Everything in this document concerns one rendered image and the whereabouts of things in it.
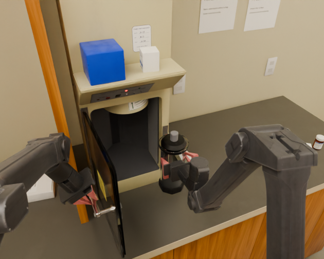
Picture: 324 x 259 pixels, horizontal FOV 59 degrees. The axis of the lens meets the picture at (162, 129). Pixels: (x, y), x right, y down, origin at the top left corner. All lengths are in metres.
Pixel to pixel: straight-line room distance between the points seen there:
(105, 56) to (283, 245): 0.58
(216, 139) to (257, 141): 1.04
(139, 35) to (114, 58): 0.15
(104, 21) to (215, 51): 0.87
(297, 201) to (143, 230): 0.72
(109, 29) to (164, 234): 0.73
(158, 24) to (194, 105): 0.87
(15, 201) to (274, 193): 0.39
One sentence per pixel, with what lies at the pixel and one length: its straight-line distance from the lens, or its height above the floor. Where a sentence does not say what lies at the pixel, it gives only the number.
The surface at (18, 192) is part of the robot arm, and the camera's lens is 0.38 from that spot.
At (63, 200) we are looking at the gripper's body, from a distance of 0.83.
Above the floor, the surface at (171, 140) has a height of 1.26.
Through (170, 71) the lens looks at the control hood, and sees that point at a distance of 0.88.
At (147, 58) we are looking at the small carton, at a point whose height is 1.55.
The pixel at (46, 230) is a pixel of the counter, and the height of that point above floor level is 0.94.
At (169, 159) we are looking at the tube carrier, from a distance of 1.01.
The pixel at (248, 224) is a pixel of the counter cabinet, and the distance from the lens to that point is 1.37.
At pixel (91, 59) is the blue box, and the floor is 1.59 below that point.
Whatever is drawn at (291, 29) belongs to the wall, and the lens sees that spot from 1.92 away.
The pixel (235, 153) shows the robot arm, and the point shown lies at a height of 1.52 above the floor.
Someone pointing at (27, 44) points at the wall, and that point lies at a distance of 1.31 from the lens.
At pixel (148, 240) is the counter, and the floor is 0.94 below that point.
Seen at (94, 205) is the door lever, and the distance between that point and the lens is 0.88.
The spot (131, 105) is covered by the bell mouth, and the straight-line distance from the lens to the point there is 1.02.
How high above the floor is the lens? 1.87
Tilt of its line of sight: 36 degrees down
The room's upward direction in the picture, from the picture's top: 1 degrees clockwise
